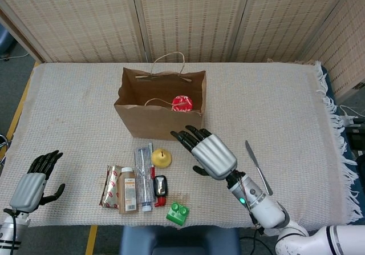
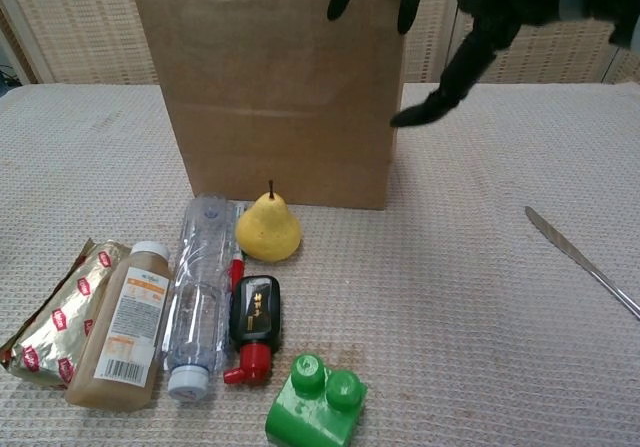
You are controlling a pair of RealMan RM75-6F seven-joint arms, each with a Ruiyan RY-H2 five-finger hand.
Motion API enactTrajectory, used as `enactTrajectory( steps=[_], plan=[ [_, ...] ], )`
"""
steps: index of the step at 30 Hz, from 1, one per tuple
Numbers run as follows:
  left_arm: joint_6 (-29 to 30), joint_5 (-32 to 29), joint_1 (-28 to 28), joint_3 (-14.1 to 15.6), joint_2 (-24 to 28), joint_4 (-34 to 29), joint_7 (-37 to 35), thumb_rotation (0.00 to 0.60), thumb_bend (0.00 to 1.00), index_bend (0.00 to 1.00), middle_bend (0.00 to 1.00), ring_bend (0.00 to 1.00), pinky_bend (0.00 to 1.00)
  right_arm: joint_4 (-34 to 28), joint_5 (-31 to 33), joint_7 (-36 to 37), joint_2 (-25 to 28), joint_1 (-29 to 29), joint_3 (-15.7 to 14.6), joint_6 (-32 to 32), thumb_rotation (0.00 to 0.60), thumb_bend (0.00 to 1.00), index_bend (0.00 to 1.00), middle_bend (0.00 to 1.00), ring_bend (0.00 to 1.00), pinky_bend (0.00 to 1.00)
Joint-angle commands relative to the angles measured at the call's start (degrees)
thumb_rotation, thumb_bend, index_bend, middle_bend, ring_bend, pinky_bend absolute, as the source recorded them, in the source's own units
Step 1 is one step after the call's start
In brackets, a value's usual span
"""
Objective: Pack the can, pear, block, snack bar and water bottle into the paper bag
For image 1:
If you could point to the green toy building block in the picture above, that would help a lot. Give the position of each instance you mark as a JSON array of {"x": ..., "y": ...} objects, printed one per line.
[{"x": 177, "y": 215}]

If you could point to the brown juice bottle white cap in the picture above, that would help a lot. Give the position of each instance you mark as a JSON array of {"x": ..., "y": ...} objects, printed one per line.
[{"x": 129, "y": 192}]

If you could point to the gold foil snack packet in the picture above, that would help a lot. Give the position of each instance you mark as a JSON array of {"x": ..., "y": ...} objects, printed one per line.
[{"x": 111, "y": 189}]

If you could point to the metal table knife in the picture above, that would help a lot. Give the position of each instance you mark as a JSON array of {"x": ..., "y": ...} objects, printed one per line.
[{"x": 258, "y": 169}]

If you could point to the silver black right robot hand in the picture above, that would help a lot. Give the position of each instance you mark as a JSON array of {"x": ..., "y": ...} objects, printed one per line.
[{"x": 214, "y": 155}]

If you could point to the red round object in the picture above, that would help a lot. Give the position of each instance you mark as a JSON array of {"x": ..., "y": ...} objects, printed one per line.
[{"x": 182, "y": 103}]

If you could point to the brown paper bag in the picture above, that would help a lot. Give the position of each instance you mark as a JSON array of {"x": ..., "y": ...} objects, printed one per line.
[{"x": 159, "y": 123}]

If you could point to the blue padded chair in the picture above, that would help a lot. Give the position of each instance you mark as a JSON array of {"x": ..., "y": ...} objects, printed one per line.
[{"x": 176, "y": 240}]

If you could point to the black ink bottle red cap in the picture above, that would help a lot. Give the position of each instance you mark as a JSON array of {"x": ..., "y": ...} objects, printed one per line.
[{"x": 160, "y": 188}]

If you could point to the clear plastic water bottle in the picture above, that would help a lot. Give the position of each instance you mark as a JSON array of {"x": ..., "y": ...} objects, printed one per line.
[{"x": 144, "y": 178}]

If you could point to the blue office chair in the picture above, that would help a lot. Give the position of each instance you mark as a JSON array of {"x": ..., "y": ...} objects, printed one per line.
[{"x": 5, "y": 41}]

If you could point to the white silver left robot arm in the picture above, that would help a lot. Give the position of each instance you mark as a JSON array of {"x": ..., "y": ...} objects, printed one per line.
[{"x": 8, "y": 232}]

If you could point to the white woven tablecloth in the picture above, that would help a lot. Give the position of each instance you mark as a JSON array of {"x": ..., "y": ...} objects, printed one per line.
[{"x": 71, "y": 109}]

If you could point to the woven bamboo folding screen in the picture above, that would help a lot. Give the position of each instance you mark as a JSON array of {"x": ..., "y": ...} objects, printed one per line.
[{"x": 194, "y": 18}]

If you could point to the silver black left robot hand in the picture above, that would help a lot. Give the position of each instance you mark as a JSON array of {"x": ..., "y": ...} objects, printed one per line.
[{"x": 28, "y": 189}]

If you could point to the yellow pear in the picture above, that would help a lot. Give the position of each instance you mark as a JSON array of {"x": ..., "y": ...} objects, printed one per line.
[{"x": 161, "y": 159}]

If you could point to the red capped marker pen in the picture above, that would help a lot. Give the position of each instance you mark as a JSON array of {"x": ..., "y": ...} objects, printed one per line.
[{"x": 151, "y": 152}]

